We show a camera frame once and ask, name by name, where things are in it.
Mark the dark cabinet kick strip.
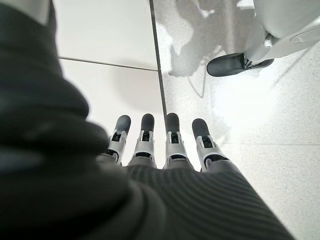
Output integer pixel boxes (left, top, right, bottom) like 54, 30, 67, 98
149, 0, 168, 118

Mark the left robot hand dark palm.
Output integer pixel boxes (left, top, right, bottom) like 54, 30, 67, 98
0, 0, 297, 240

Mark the white cabinet door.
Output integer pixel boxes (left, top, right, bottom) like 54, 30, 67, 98
59, 57, 166, 166
53, 0, 158, 71

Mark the left robot leg black foot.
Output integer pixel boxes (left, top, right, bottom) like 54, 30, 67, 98
206, 0, 320, 77

